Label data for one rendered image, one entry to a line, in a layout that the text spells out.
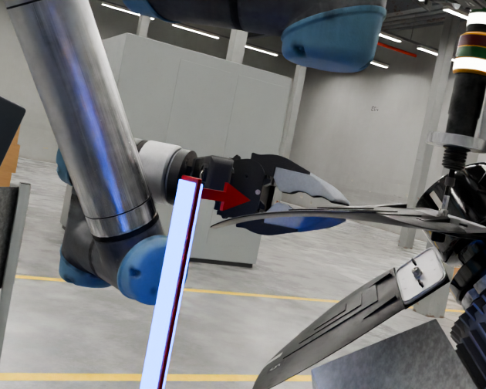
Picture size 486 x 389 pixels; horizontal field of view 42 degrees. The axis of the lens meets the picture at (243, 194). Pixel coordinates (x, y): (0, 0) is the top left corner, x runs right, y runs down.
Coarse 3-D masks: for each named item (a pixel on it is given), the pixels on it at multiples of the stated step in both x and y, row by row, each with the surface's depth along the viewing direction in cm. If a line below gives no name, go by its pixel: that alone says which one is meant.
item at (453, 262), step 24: (480, 168) 77; (456, 192) 76; (480, 192) 75; (456, 216) 75; (480, 216) 74; (456, 240) 75; (480, 240) 74; (456, 264) 79; (480, 264) 71; (456, 288) 74
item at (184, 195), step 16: (192, 192) 50; (176, 208) 51; (176, 224) 51; (176, 240) 50; (176, 256) 50; (176, 272) 50; (160, 288) 51; (160, 304) 51; (160, 320) 51; (160, 336) 51; (160, 352) 50; (144, 368) 52; (144, 384) 52
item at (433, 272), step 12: (420, 252) 85; (432, 252) 83; (408, 264) 85; (420, 264) 83; (432, 264) 81; (408, 276) 83; (420, 276) 81; (432, 276) 79; (444, 276) 77; (408, 288) 81; (420, 288) 79; (432, 288) 77; (408, 300) 78
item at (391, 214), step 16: (304, 208) 64; (320, 208) 63; (336, 208) 63; (352, 208) 65; (368, 208) 66; (384, 208) 68; (400, 208) 71; (224, 224) 65; (400, 224) 55; (416, 224) 59; (432, 224) 63; (448, 224) 67
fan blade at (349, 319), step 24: (360, 288) 90; (384, 288) 83; (336, 312) 87; (360, 312) 83; (384, 312) 79; (312, 336) 86; (336, 336) 81; (360, 336) 78; (288, 360) 84; (312, 360) 80; (264, 384) 81
